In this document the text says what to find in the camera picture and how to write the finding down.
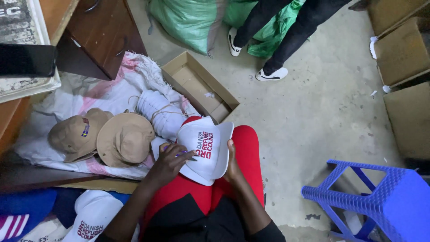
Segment person's right hand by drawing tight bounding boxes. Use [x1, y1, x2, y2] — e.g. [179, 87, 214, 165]
[223, 139, 243, 184]

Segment person's left hand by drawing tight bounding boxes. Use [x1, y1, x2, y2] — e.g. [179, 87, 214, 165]
[147, 143, 199, 191]

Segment purple thread snips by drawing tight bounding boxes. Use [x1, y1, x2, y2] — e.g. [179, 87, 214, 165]
[163, 146, 199, 162]

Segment white cap with red print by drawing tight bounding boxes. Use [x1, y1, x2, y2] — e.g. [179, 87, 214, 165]
[150, 116, 234, 187]

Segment person's red trousers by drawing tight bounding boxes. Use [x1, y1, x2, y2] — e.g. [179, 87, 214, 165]
[139, 116, 266, 237]

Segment plain tan bucket hat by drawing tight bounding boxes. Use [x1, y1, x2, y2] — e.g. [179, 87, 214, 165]
[96, 112, 155, 168]

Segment stack of white caps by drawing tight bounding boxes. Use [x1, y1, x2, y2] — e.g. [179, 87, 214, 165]
[137, 90, 189, 142]

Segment person's black top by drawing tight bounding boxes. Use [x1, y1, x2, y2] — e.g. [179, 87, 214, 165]
[95, 193, 287, 242]

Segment flat cardboard sheet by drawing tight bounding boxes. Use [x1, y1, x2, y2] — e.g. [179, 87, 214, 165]
[56, 177, 140, 195]

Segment tan twine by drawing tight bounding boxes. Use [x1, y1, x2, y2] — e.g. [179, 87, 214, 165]
[128, 95, 189, 125]

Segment white printed cap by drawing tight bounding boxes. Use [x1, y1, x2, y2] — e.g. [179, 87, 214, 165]
[61, 190, 140, 242]

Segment shallow cardboard tray box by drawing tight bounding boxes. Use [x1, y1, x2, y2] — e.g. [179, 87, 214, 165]
[161, 51, 240, 125]

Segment white woven sack pink stripes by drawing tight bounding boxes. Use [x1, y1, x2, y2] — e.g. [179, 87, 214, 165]
[15, 52, 203, 181]

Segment tan bucket hat flag patch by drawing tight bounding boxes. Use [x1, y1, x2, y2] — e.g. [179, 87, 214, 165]
[48, 108, 114, 164]

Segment dark wooden board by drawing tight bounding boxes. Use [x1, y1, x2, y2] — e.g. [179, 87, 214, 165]
[0, 153, 105, 194]

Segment white printed fabric piece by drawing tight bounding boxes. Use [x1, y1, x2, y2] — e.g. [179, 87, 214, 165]
[18, 217, 72, 242]

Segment green plastic bag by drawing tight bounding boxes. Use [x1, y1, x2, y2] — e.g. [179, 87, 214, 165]
[223, 0, 306, 58]

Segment blue fabric with striped patch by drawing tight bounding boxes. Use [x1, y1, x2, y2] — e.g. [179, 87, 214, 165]
[0, 188, 131, 242]

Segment dark brown wooden cabinet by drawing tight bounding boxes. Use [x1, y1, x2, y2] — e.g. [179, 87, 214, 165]
[55, 0, 148, 81]

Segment green woven sack grey stripe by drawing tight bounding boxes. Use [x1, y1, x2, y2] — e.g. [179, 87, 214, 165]
[147, 0, 230, 56]

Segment orange wooden desk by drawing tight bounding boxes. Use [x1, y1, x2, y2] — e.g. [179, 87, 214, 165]
[0, 0, 80, 156]

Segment blue plastic stool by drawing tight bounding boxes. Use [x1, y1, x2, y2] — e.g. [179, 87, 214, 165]
[301, 159, 430, 242]

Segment black phone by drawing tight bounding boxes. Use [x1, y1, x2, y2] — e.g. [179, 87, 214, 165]
[0, 43, 57, 79]

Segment brown cardboard box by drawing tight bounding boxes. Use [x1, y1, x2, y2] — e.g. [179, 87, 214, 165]
[383, 82, 430, 160]
[367, 0, 430, 37]
[374, 17, 430, 89]

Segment white framed sign board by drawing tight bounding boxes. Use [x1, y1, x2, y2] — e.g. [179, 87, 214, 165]
[0, 0, 62, 104]

